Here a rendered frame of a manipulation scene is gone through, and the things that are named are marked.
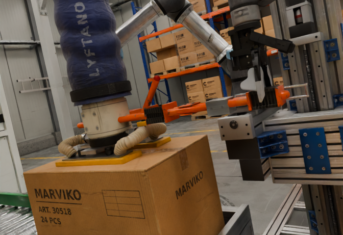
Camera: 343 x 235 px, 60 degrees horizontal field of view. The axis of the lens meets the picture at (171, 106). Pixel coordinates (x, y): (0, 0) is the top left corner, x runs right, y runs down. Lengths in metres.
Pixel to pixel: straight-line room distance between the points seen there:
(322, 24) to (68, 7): 0.99
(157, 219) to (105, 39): 0.61
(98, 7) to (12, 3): 10.27
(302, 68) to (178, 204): 0.76
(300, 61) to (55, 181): 1.04
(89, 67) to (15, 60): 9.69
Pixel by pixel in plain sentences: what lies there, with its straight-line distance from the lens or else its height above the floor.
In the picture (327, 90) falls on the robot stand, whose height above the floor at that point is 1.02.
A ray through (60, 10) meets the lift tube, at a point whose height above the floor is 1.48.
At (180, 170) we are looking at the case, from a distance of 0.96.
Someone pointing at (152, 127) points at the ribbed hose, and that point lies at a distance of 1.04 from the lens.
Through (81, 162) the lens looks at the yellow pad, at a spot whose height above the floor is 0.96.
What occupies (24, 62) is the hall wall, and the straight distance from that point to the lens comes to 10.84.
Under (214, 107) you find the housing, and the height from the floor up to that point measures 1.07.
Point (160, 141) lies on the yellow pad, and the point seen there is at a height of 0.96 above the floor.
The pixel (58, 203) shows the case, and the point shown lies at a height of 0.83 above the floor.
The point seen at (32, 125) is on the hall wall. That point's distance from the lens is 10.59.
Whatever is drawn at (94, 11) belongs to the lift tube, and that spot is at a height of 1.46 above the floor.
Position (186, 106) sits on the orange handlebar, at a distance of 0.91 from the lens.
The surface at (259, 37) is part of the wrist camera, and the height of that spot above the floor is 1.23.
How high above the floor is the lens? 1.15
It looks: 4 degrees down
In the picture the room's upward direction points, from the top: 11 degrees counter-clockwise
